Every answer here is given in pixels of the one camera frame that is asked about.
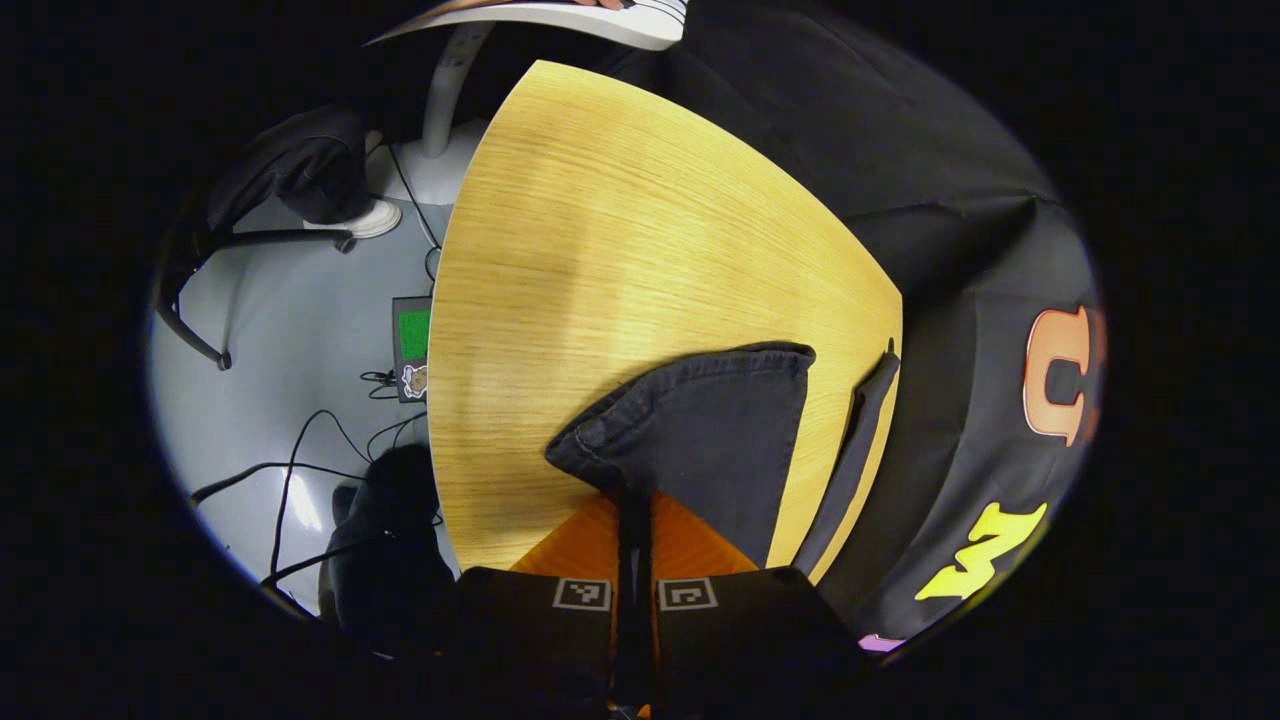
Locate white pedestal table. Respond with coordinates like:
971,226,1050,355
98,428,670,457
365,0,691,211

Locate small device green label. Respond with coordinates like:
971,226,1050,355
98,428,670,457
392,296,433,403

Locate white round disc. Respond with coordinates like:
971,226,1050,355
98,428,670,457
305,198,403,241

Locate black jeans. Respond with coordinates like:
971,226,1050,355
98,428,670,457
545,340,901,586

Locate black office chair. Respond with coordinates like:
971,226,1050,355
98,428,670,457
158,105,401,373

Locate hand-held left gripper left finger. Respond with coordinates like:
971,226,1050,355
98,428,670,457
435,488,638,716

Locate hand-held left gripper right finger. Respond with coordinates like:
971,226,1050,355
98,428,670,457
636,488,873,716

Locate black floor cable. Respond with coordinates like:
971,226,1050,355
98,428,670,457
190,460,366,506
384,140,443,286
262,408,373,586

